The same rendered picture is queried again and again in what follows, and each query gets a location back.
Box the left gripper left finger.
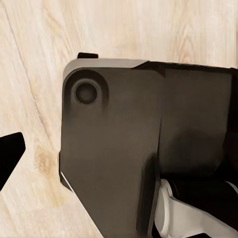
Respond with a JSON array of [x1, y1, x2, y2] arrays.
[[0, 132, 26, 191]]

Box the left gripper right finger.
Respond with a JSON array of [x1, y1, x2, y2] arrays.
[[222, 132, 238, 172]]

